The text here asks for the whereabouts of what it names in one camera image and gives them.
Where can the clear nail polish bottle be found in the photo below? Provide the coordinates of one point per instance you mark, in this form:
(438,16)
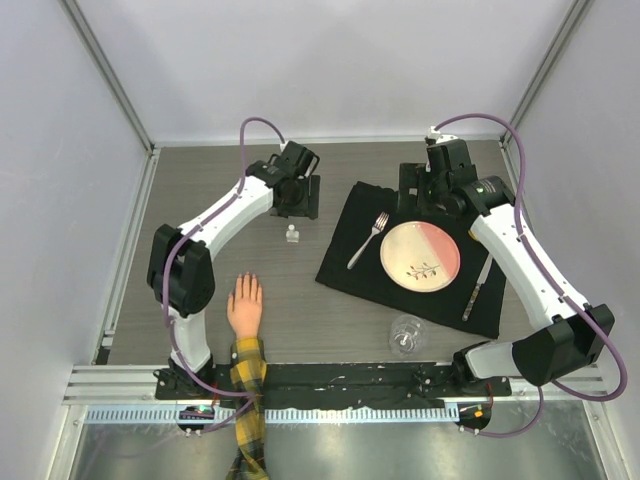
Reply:
(292,235)

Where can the yellow plaid sleeve forearm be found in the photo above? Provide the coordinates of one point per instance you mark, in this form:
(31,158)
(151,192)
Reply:
(248,374)

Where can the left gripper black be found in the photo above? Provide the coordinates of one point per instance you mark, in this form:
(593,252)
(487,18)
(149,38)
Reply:
(308,206)

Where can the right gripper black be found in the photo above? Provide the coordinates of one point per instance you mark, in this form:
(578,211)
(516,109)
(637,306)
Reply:
(415,176)

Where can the pink cream ceramic plate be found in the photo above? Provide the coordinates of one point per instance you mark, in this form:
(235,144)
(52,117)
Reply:
(420,257)

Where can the clear drinking glass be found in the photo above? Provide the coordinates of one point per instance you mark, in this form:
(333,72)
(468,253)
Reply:
(408,335)

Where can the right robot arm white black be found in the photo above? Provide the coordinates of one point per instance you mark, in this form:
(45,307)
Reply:
(569,333)

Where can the mannequin hand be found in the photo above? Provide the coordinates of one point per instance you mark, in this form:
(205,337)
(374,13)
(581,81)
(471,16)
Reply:
(245,307)

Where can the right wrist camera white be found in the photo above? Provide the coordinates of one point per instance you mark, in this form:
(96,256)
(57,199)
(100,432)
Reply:
(435,136)

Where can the silver fork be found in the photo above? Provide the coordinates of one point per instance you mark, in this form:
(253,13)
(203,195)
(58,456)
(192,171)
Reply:
(377,228)

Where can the silver table knife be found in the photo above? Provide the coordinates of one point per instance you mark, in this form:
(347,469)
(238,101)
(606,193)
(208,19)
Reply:
(478,285)

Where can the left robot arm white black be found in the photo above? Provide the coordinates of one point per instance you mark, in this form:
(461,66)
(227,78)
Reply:
(180,270)

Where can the white slotted cable duct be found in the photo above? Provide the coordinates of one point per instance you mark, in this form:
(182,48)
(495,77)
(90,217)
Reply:
(165,414)

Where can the black cloth placemat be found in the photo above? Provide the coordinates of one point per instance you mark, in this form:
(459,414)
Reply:
(368,280)

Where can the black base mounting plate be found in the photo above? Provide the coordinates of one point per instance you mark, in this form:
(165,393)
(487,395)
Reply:
(335,386)

